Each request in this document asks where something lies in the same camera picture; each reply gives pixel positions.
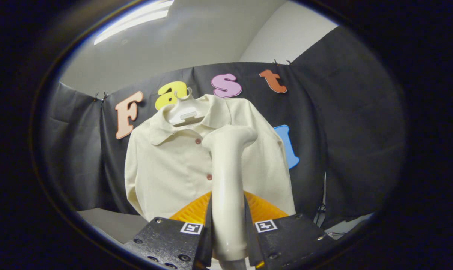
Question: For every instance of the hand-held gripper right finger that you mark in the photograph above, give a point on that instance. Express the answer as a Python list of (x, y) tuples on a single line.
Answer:
[(251, 243)]

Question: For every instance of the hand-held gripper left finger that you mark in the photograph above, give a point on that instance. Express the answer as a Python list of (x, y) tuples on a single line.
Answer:
[(206, 247)]

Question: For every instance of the white garment steamer head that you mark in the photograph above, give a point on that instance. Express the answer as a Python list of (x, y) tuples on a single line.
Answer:
[(228, 195)]

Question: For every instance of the cream button-up shirt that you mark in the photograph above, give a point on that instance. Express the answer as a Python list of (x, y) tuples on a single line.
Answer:
[(166, 168)]

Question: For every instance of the grey cabinet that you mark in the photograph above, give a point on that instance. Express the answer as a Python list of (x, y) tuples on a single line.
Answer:
[(113, 223)]

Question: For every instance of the white plastic hanger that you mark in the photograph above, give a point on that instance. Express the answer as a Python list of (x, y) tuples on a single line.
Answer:
[(183, 110)]

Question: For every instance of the black backdrop cloth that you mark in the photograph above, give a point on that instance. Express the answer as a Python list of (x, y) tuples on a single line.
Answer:
[(354, 123)]

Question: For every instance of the ceiling light panel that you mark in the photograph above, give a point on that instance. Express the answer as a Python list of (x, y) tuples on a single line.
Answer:
[(136, 18)]

